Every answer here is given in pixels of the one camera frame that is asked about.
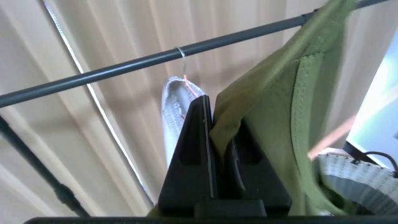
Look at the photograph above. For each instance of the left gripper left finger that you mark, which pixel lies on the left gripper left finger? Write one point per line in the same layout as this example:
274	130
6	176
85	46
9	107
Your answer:
189	168

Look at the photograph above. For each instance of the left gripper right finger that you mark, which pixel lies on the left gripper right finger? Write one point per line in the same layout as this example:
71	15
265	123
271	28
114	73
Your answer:
258	186

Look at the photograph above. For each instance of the pale grey shorts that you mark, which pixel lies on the pale grey shorts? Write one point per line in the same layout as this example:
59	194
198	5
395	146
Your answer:
174	105

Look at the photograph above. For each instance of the pink clothes hanger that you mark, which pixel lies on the pink clothes hanger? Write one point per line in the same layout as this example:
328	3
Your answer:
188	85

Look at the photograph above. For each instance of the green garment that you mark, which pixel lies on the green garment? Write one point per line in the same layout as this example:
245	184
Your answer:
280	93

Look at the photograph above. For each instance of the white laundry basket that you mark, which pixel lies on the white laundry basket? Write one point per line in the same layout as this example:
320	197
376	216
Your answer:
357	183

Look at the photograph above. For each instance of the beige curtain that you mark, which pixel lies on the beige curtain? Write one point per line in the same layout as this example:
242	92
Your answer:
124	25

